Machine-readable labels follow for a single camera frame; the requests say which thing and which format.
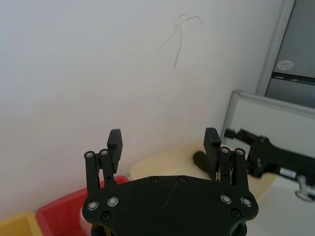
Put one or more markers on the whiteboard with aluminium frame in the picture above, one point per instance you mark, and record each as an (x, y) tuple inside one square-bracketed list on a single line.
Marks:
[(275, 115)]

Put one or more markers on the red plastic bin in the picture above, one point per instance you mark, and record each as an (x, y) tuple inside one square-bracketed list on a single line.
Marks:
[(61, 211)]

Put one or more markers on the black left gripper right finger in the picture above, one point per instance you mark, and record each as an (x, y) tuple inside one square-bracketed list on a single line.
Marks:
[(211, 150)]

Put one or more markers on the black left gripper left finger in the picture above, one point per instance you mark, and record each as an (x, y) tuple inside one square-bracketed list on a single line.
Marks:
[(112, 152)]

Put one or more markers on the yellow plastic bin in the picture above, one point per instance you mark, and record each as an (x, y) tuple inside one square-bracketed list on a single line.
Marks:
[(17, 225)]

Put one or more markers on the cream rounded board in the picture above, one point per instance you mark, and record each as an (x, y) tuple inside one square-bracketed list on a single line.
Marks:
[(167, 162)]

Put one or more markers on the grey glass door with frame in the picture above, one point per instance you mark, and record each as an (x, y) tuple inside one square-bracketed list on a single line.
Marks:
[(295, 49)]

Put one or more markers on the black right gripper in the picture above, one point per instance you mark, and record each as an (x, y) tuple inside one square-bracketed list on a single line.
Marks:
[(275, 153)]

